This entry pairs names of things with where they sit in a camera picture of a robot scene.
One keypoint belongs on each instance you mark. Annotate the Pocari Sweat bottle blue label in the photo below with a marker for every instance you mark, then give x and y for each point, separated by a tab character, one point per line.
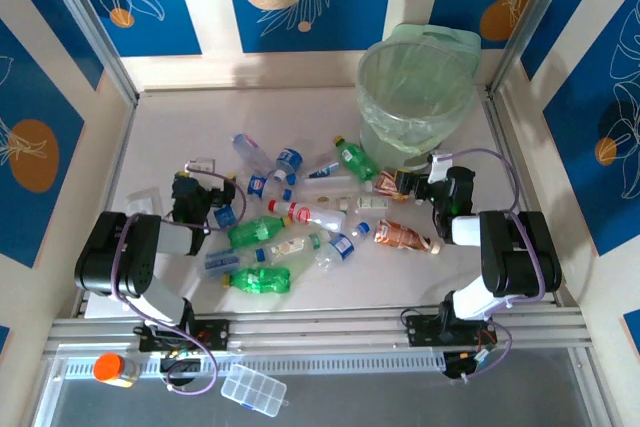
225	215

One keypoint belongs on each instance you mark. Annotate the red label tea bottle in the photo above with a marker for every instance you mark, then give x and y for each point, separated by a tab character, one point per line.
386	183

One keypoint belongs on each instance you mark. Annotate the Pepsi bottle blue label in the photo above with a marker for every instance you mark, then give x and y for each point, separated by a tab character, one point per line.
289	158
257	185

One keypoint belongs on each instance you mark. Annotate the clear bottle white cap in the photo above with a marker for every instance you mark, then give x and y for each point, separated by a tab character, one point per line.
370	203

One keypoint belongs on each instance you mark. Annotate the clear bottle pale blue label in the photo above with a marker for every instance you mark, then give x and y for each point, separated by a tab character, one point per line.
251	151

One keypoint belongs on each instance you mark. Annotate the orange label tea bottle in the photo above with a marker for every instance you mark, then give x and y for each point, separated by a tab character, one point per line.
400	237

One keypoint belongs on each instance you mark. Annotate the light blue label bottle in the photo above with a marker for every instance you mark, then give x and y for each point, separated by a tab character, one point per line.
220	262

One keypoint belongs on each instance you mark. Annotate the clear bottle cream label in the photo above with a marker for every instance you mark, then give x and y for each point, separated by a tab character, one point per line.
292	247

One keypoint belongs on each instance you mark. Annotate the small water bottle blue label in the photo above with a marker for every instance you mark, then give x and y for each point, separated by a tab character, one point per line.
342	247

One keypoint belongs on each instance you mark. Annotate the white bottle red cap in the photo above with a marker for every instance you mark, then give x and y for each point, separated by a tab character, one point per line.
310	213

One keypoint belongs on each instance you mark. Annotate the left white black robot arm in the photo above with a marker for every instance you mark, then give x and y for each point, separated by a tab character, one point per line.
100	257

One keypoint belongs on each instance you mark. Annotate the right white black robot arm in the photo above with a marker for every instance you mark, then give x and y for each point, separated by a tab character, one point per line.
520	252

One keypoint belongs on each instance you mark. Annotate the green-lined trash bin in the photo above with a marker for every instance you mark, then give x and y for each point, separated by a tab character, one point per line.
450	42

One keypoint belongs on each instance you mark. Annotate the orange lid jar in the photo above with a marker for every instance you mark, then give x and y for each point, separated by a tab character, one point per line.
112	369

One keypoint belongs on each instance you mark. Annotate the clear plastic compartment box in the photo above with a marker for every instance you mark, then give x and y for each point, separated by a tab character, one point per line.
253	389

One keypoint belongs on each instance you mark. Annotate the grey metal shelf sheet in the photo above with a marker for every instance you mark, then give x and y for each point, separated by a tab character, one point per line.
400	402

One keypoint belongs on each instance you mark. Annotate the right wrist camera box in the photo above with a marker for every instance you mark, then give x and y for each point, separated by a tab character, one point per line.
439	164

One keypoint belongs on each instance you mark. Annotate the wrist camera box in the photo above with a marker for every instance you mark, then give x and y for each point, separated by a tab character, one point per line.
202	165
439	164

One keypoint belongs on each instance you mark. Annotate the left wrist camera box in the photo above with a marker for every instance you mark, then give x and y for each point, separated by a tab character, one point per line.
202	165

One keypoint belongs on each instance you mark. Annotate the aluminium side rail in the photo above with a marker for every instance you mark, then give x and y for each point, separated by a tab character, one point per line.
120	147
502	137

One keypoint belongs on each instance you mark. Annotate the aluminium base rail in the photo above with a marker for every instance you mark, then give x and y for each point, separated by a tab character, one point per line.
325	327

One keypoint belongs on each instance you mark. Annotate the aluminium frame post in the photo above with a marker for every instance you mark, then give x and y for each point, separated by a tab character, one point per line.
527	22
90	22

